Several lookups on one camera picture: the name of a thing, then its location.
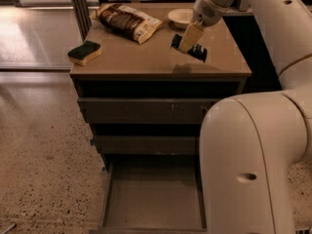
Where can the grey open bottom drawer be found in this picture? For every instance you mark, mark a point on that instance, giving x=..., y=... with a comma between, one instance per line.
x=153, y=197

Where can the metal rod on floor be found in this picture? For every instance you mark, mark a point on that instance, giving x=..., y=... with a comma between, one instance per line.
x=12, y=226

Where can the white ceramic bowl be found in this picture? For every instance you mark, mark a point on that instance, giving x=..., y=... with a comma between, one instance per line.
x=180, y=17

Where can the grey top drawer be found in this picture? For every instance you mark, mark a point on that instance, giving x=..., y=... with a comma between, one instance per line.
x=180, y=111

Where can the yellow green sponge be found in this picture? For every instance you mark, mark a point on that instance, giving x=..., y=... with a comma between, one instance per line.
x=81, y=55

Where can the dark blue rxbar wrapper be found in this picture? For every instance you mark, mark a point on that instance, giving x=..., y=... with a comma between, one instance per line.
x=196, y=51

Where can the brown and cream chip bag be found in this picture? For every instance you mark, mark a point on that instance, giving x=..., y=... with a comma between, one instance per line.
x=130, y=22

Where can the dark metal window post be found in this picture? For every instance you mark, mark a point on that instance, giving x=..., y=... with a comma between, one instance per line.
x=82, y=16

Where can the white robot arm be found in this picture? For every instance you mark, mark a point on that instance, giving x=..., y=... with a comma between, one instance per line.
x=248, y=142

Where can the grey middle drawer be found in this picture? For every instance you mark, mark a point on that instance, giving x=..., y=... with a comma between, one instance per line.
x=152, y=145

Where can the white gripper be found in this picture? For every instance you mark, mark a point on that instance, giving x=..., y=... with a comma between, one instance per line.
x=206, y=13

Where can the grey drawer cabinet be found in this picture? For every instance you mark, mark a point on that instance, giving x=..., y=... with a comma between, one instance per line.
x=126, y=69

